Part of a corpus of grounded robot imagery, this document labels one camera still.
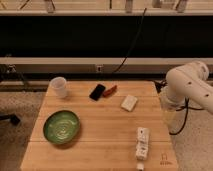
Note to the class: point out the translucent plastic cup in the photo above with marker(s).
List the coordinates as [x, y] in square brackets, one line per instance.
[58, 84]

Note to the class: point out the red marker pen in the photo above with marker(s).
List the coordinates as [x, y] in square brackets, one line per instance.
[110, 91]

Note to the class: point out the green ceramic bowl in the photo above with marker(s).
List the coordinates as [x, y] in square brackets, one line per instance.
[61, 127]

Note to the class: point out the black smartphone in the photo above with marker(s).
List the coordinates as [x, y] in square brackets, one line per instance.
[97, 92]

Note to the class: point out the black chair base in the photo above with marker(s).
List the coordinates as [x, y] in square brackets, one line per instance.
[12, 118]

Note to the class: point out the white rectangular box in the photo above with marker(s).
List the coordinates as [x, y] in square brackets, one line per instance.
[129, 103]

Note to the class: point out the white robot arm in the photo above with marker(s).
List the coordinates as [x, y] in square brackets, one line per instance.
[186, 81]

